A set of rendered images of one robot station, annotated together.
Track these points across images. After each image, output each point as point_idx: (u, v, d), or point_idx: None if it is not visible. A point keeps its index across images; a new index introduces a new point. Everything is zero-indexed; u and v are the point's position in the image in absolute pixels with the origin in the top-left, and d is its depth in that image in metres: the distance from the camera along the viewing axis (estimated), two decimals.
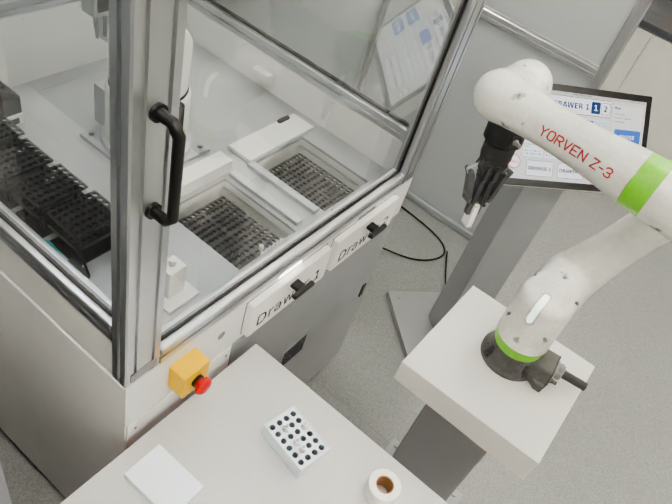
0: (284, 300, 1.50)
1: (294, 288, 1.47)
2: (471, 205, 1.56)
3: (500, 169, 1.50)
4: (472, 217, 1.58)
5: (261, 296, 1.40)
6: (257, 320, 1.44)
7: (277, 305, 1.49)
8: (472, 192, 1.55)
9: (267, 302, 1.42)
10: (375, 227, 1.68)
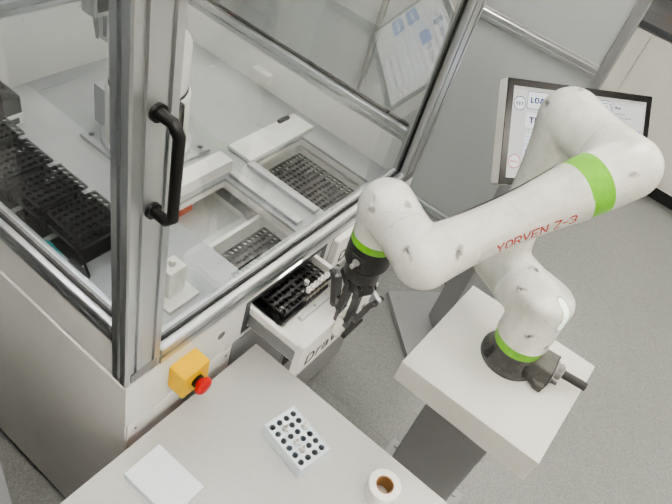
0: (331, 337, 1.46)
1: None
2: (337, 312, 1.38)
3: (357, 289, 1.28)
4: (336, 326, 1.39)
5: (310, 335, 1.36)
6: (305, 360, 1.40)
7: (324, 343, 1.45)
8: (341, 299, 1.36)
9: (316, 341, 1.38)
10: None
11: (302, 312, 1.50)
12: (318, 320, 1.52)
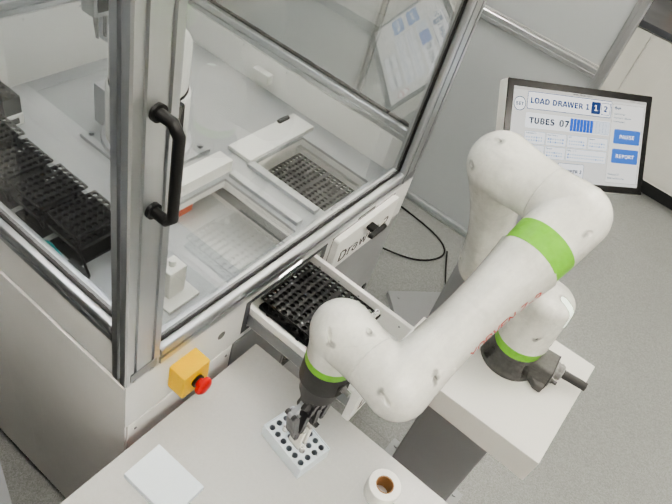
0: None
1: None
2: (299, 433, 1.26)
3: None
4: (302, 440, 1.28)
5: None
6: (359, 404, 1.35)
7: None
8: None
9: None
10: (375, 227, 1.68)
11: None
12: None
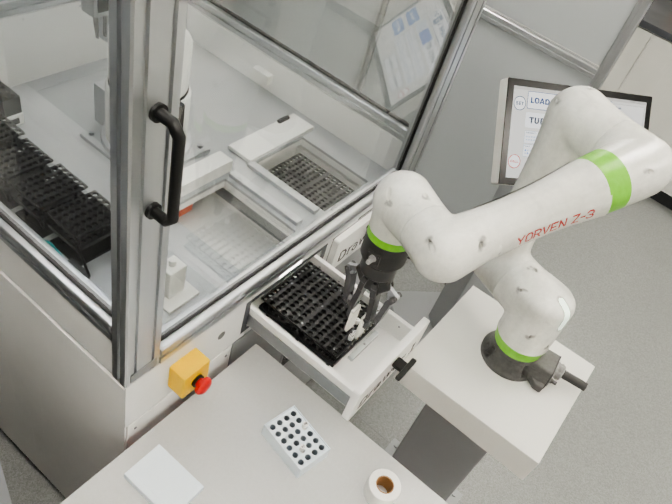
0: (383, 378, 1.42)
1: (396, 368, 1.38)
2: (350, 308, 1.36)
3: (374, 285, 1.26)
4: (349, 322, 1.37)
5: (366, 380, 1.31)
6: (359, 404, 1.35)
7: (377, 385, 1.40)
8: (355, 295, 1.34)
9: (371, 385, 1.34)
10: None
11: (352, 352, 1.46)
12: (368, 359, 1.47)
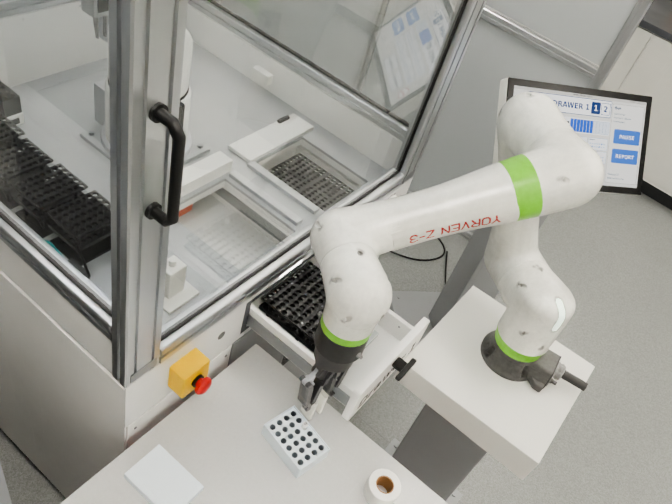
0: (383, 378, 1.42)
1: (396, 368, 1.38)
2: (323, 387, 1.28)
3: None
4: None
5: (366, 380, 1.31)
6: (359, 404, 1.35)
7: (377, 385, 1.40)
8: None
9: (371, 385, 1.34)
10: None
11: None
12: (368, 359, 1.47)
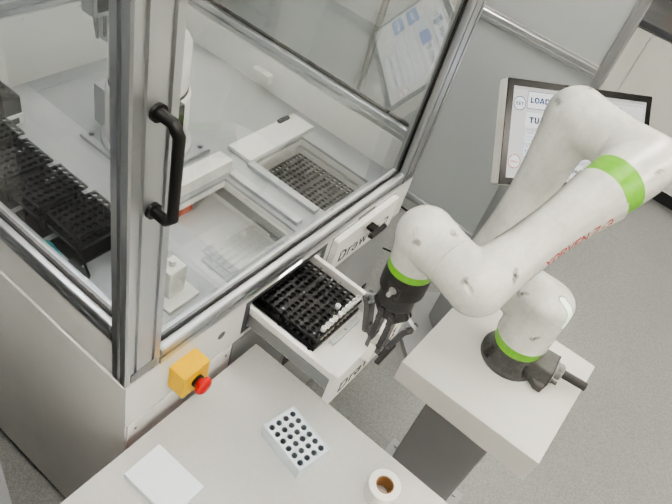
0: (363, 363, 1.43)
1: None
2: (369, 338, 1.35)
3: (392, 316, 1.26)
4: (368, 352, 1.37)
5: (345, 363, 1.33)
6: (339, 387, 1.37)
7: (357, 369, 1.42)
8: (374, 325, 1.34)
9: (350, 369, 1.35)
10: (375, 227, 1.68)
11: (333, 337, 1.48)
12: (349, 344, 1.49)
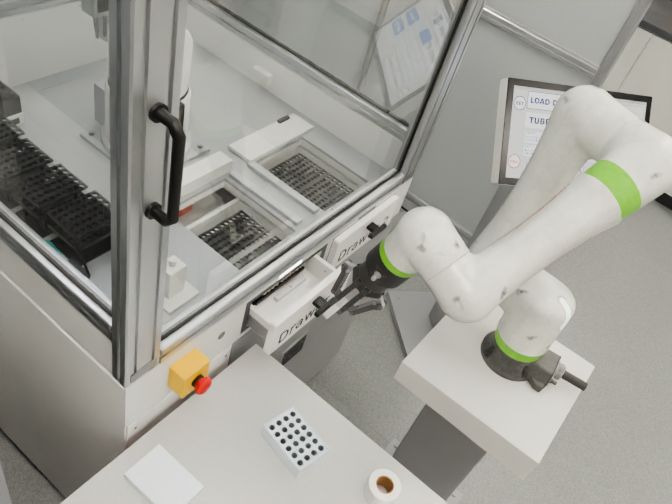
0: (305, 317, 1.48)
1: (316, 305, 1.45)
2: (335, 299, 1.41)
3: (366, 291, 1.32)
4: (330, 311, 1.43)
5: (283, 314, 1.38)
6: (279, 338, 1.42)
7: (299, 322, 1.47)
8: (343, 290, 1.39)
9: (289, 320, 1.40)
10: (375, 227, 1.68)
11: (278, 293, 1.53)
12: (294, 300, 1.54)
